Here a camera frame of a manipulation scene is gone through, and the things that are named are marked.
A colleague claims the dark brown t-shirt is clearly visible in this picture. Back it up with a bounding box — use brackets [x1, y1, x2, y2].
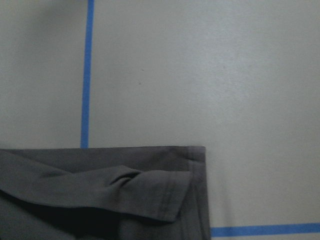
[0, 146, 211, 240]

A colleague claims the brown paper table cover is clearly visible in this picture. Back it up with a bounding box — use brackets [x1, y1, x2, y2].
[0, 0, 320, 240]

